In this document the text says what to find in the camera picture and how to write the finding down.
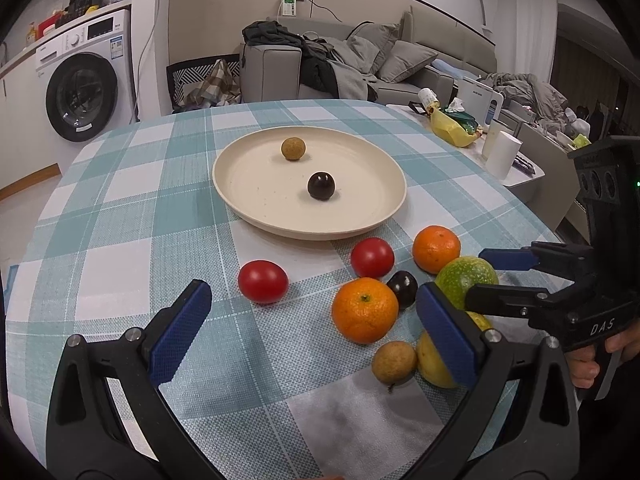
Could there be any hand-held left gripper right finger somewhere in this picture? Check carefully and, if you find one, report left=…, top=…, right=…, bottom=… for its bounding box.
left=405, top=282, right=581, bottom=480

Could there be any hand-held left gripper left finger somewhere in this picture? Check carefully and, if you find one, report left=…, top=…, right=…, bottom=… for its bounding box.
left=45, top=279, right=226, bottom=480

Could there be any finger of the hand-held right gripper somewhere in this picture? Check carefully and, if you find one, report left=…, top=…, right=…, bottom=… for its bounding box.
left=478, top=241, right=597, bottom=282
left=465, top=283, right=552, bottom=317

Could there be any yellow-green guava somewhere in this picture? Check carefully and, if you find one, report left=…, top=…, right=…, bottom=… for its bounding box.
left=416, top=311, right=495, bottom=390

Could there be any green lime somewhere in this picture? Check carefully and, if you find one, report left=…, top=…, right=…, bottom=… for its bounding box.
left=434, top=256, right=500, bottom=311

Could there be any brown longan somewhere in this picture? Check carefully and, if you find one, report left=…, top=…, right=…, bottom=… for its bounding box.
left=371, top=341, right=418, bottom=393
left=281, top=137, right=306, bottom=162

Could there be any dark purple plum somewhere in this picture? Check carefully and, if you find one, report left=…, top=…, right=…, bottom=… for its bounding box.
left=386, top=270, right=419, bottom=311
left=307, top=171, right=336, bottom=201

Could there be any orange mandarin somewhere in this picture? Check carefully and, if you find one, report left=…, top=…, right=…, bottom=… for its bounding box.
left=331, top=277, right=400, bottom=345
left=412, top=225, right=462, bottom=275

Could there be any red tomato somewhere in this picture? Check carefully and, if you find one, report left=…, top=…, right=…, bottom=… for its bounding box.
left=350, top=237, right=396, bottom=279
left=237, top=259, right=289, bottom=305

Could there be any cream round plate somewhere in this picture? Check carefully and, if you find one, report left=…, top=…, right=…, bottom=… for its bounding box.
left=212, top=125, right=407, bottom=241

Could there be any person's right hand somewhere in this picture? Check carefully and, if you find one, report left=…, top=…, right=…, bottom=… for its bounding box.
left=567, top=321, right=640, bottom=391

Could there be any white coffee table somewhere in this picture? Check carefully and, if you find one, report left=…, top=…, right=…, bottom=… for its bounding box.
left=387, top=102, right=547, bottom=202

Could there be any white paper roll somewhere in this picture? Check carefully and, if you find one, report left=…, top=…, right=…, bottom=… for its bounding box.
left=486, top=132, right=524, bottom=181

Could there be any teal checkered tablecloth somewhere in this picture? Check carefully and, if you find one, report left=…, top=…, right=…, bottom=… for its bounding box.
left=5, top=99, right=576, bottom=480

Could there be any yellow plastic bag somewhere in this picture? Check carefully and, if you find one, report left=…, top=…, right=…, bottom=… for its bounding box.
left=430, top=107, right=482, bottom=147

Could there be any white blue appliance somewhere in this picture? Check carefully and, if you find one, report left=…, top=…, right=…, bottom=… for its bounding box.
left=462, top=77, right=504, bottom=129

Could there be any grey blanket pile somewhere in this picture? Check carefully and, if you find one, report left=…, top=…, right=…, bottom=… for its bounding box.
left=480, top=72, right=569, bottom=122

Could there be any grey pillow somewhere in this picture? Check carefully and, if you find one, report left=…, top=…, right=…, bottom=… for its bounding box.
left=380, top=40, right=439, bottom=84
left=347, top=22, right=402, bottom=74

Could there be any plaid cloth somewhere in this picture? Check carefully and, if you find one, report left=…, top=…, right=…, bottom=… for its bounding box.
left=182, top=59, right=242, bottom=109

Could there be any white washing machine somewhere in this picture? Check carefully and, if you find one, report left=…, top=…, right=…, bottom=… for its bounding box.
left=35, top=8, right=138, bottom=143

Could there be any dark clothing pile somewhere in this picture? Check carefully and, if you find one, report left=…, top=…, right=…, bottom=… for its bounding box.
left=242, top=21, right=381, bottom=102

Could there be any grey sofa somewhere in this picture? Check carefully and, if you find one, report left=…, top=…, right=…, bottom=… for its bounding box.
left=240, top=7, right=497, bottom=107

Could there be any white counter cabinet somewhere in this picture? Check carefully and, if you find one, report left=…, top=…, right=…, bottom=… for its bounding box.
left=0, top=40, right=66, bottom=196

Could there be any red box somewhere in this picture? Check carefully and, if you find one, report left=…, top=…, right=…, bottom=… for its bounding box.
left=37, top=12, right=66, bottom=37

